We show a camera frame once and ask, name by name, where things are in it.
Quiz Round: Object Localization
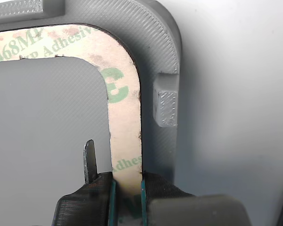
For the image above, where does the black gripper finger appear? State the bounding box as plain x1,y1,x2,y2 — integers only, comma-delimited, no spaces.
53,138,119,226
140,171,250,226

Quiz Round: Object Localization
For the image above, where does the grey plastic frame holder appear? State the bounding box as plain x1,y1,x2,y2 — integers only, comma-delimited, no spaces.
0,0,183,226

